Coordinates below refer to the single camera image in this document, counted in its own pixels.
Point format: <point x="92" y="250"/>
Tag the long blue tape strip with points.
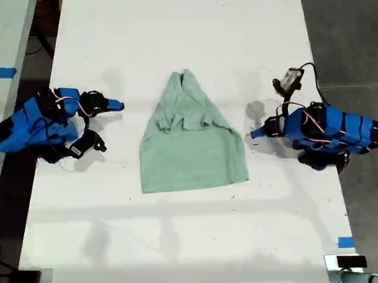
<point x="1" y="73"/>

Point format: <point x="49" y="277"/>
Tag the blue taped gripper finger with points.
<point x="261" y="136"/>
<point x="114" y="102"/>
<point x="260" y="130"/>
<point x="115" y="108"/>

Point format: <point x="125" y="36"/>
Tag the small black box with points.
<point x="27" y="276"/>
<point x="351" y="261"/>

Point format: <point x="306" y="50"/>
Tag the pale green T-shirt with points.
<point x="192" y="153"/>

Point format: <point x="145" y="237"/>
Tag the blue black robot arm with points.
<point x="331" y="130"/>
<point x="27" y="128"/>

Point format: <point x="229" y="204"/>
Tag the pale side table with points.
<point x="5" y="45"/>

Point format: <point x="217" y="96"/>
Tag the short blue tape strip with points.
<point x="346" y="242"/>

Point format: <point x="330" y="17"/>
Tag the black camera box white label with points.
<point x="83" y="145"/>

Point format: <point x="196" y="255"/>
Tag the black camera stalk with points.
<point x="282" y="91"/>

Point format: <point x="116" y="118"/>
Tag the grey black camera box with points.
<point x="291" y="78"/>

